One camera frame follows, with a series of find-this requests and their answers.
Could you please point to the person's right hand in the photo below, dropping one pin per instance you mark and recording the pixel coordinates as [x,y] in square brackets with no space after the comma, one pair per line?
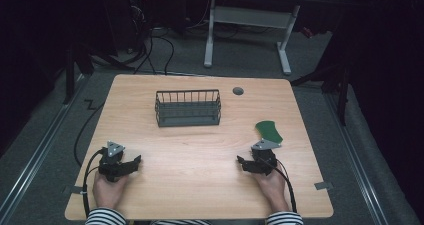
[274,190]

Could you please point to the metal floor rail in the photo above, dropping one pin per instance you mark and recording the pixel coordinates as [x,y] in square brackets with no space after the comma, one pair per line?
[36,158]
[361,171]

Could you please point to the person's striped torso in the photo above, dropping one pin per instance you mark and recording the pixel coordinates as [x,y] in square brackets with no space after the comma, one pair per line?
[181,222]

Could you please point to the green flat plastic piece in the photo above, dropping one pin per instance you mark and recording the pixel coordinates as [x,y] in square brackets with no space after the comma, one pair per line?
[268,131]

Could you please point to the white-framed wooden desk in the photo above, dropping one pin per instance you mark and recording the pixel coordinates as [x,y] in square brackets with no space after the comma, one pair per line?
[253,17]

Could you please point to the person's left hand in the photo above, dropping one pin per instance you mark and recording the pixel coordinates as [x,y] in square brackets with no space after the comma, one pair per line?
[107,193]

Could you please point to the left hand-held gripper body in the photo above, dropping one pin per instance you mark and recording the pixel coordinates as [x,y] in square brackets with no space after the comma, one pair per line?
[111,158]

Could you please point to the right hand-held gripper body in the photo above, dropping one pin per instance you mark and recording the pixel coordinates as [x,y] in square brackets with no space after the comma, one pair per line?
[265,158]

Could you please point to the small red object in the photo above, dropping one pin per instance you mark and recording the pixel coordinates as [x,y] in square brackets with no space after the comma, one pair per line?
[307,32]

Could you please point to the grey tape piece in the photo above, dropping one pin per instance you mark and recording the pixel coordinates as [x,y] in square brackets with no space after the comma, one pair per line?
[323,185]
[72,189]

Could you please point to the black metal stand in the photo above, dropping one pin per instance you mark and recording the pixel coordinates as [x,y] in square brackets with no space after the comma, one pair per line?
[341,91]
[70,71]

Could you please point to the dark computer tower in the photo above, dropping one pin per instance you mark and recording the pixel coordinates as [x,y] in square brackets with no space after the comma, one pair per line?
[138,18]

